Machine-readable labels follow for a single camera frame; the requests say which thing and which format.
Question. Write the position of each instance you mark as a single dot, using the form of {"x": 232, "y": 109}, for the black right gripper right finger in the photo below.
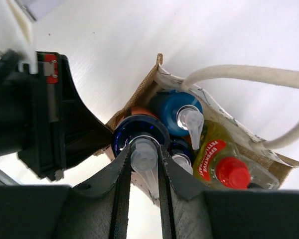
{"x": 191, "y": 210}

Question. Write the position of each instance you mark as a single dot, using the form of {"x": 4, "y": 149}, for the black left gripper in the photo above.
{"x": 42, "y": 118}

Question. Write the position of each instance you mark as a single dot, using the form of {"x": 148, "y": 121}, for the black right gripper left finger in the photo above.
{"x": 94, "y": 209}

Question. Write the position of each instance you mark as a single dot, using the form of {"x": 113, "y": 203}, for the yellow bottle red cap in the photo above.
{"x": 219, "y": 165}

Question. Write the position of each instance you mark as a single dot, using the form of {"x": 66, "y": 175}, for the dark blue pump bottle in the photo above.
{"x": 143, "y": 133}

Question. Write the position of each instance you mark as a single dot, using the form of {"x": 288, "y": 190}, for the jute canvas tote bag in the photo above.
{"x": 249, "y": 145}

